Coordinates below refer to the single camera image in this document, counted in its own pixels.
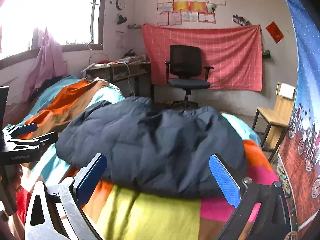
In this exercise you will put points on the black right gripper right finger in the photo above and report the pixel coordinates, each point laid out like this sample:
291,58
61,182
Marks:
272,220

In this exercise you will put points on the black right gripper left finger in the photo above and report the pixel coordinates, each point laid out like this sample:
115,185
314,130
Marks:
43,220

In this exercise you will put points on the dark navy puffer jacket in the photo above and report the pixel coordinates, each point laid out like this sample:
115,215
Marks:
164,152

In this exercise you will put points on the person's left hand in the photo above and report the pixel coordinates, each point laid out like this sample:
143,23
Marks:
16,183

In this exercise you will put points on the bicycle print blue curtain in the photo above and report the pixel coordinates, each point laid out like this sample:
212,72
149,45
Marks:
299,151

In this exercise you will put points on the pink hanging garment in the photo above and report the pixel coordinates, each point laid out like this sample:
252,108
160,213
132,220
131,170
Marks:
49,64

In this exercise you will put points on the small wooden chair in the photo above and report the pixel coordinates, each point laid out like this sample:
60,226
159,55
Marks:
277,119

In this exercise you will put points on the wooden desk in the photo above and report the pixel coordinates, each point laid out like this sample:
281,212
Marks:
131,74

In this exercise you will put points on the black office chair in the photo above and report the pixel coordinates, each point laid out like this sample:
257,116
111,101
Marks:
184,70

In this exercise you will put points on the pink checked wall cloth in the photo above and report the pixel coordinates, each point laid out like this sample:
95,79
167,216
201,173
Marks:
234,54

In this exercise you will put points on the round wall clock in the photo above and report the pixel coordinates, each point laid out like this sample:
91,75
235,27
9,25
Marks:
120,4

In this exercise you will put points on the red paper wall square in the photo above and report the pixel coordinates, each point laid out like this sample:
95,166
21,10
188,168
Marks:
275,32

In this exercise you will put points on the wall certificates poster group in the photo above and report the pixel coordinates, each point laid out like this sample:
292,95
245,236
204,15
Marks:
176,12

